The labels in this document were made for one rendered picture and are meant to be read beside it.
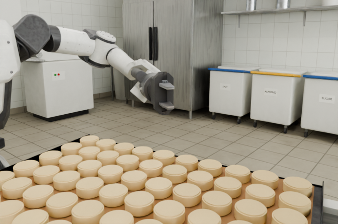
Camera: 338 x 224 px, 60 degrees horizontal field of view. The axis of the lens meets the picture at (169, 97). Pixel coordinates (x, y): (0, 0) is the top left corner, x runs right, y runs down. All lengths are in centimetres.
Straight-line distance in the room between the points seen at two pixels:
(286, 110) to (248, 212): 341
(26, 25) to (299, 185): 82
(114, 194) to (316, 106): 338
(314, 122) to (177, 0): 236
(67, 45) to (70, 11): 461
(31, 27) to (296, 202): 83
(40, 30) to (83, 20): 483
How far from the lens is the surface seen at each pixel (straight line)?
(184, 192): 53
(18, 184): 62
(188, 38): 414
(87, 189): 57
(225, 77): 414
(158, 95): 83
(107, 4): 618
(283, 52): 450
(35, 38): 98
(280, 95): 386
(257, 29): 464
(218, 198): 52
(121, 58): 109
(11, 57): 88
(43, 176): 64
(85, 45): 111
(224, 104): 421
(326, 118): 377
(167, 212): 48
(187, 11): 416
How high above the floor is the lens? 119
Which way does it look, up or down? 11 degrees down
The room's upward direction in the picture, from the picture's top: straight up
